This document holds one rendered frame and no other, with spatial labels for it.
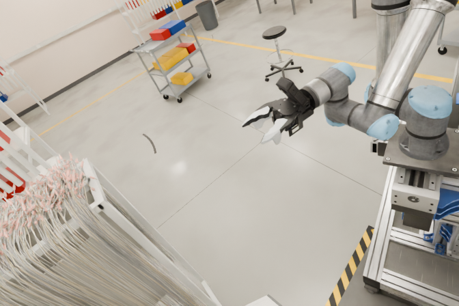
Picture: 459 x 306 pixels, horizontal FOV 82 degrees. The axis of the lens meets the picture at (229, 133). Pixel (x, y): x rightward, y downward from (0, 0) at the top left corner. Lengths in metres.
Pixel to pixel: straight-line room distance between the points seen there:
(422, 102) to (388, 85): 0.25
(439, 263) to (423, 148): 1.02
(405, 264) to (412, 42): 1.44
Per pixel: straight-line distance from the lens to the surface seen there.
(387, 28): 0.97
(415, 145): 1.13
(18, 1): 8.30
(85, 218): 1.05
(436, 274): 2.00
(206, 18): 7.36
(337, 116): 0.86
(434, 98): 1.06
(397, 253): 2.01
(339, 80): 0.82
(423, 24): 0.83
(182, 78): 4.53
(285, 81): 0.68
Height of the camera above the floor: 2.01
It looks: 37 degrees down
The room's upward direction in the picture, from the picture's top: 24 degrees counter-clockwise
